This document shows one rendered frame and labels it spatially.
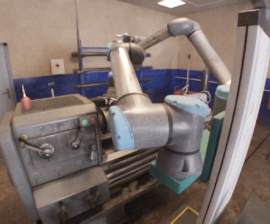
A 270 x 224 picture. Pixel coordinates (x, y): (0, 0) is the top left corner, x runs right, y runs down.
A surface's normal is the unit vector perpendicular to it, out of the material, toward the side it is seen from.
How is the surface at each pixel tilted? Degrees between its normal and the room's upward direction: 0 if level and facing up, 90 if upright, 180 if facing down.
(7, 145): 90
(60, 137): 90
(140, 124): 60
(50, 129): 90
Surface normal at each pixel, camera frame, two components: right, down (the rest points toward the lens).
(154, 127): 0.20, 0.00
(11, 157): 0.58, 0.26
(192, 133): 0.22, 0.31
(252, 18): -0.77, 0.20
